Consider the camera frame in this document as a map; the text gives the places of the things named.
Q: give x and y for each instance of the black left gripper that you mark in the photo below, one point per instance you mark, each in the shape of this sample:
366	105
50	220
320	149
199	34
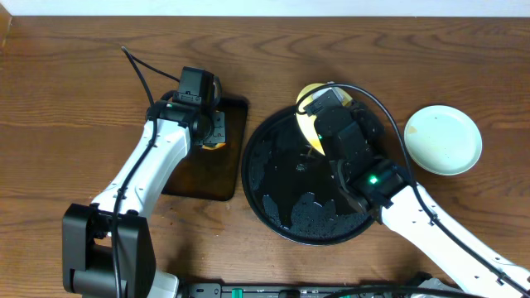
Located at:
215	130

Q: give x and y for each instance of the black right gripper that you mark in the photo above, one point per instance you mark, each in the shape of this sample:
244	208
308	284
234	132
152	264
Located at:
361	117

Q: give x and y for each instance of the green and yellow sponge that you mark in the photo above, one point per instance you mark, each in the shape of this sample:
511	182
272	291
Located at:
212	147

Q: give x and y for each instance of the yellow plate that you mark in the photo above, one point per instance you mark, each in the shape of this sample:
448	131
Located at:
306	123

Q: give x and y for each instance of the light blue plate front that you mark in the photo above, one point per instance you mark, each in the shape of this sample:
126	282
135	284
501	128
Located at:
443	140

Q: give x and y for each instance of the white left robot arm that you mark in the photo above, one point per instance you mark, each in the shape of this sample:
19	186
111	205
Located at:
107	248

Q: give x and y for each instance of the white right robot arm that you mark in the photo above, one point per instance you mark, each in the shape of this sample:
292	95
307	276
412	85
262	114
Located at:
471	264

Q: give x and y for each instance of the black rectangular water tray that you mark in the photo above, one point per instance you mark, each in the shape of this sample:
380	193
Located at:
212	174

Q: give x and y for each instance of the black round tray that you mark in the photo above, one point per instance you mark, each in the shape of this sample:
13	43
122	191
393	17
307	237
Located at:
290	187

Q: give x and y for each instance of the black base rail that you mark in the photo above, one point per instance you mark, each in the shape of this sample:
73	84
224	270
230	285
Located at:
216	290

